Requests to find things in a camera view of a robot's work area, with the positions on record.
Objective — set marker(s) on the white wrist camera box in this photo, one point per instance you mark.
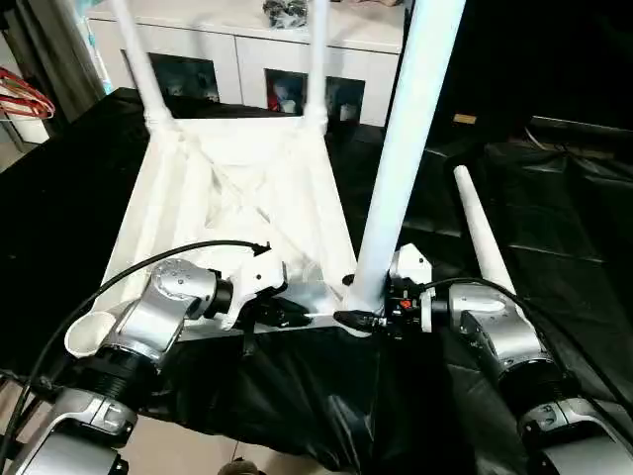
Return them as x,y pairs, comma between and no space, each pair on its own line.
257,277
410,262

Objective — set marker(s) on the black glossy mat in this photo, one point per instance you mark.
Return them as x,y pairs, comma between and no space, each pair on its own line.
64,208

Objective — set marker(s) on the small white ceramic cup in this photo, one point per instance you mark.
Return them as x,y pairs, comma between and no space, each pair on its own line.
348,113

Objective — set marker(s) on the white plastic container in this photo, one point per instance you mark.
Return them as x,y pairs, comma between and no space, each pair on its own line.
32,129

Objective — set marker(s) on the grey robot foot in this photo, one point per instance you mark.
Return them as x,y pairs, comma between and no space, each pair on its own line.
239,467

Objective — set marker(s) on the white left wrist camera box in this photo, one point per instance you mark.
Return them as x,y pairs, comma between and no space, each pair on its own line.
257,277

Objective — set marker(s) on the red clothes hangers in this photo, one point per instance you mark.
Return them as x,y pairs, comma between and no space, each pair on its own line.
25,96

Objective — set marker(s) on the black bundle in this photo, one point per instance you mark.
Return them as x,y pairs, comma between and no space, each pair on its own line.
286,12

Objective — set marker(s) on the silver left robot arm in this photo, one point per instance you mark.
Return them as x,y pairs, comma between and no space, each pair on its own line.
153,312

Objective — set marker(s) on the white plastic table top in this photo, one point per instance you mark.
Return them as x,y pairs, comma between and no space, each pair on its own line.
173,198

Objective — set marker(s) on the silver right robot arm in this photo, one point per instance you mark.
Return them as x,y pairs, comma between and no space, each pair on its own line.
509,336

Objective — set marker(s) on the grey curtain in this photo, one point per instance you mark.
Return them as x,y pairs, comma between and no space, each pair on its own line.
44,44

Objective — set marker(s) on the red white ceramic figure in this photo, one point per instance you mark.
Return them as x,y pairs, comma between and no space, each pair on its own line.
275,94

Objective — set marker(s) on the black television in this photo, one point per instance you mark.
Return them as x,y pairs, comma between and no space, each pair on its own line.
583,129

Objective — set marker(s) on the white teal patterned curtain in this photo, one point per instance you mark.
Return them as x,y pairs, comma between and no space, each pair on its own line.
96,49

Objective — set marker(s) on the white glass-door cabinet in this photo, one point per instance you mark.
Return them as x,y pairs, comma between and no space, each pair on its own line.
237,49

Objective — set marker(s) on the small tan box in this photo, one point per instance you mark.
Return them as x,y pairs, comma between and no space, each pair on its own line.
465,119

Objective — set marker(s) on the white plastic table leg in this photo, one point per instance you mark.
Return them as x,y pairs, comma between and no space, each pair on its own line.
143,64
410,123
482,222
316,64

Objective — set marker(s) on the black metal table frame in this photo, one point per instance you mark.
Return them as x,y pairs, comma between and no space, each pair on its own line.
29,383

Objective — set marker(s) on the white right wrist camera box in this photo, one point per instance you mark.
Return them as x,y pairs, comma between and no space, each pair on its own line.
410,262

